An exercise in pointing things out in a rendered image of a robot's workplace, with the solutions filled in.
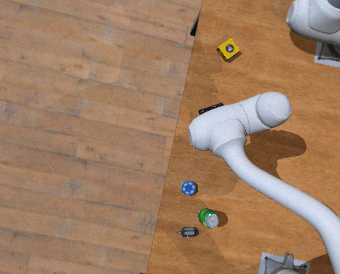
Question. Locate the green drink can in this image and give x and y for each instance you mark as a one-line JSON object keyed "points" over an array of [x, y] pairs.
{"points": [[208, 218]]}

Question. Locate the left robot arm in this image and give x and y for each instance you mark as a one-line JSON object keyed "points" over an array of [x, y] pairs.
{"points": [[223, 131]]}

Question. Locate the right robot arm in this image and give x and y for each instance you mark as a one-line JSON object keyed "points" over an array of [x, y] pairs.
{"points": [[317, 20]]}

